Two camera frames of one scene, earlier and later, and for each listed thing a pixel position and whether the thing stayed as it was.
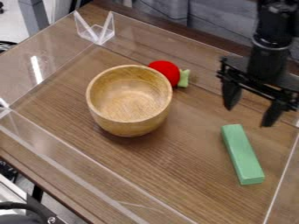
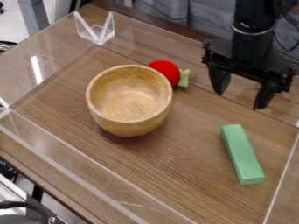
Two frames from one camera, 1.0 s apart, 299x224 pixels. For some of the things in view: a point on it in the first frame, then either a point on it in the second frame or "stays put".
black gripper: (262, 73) → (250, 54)
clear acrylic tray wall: (85, 192) stays put
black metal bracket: (34, 199) stays put
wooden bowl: (129, 99) stays put
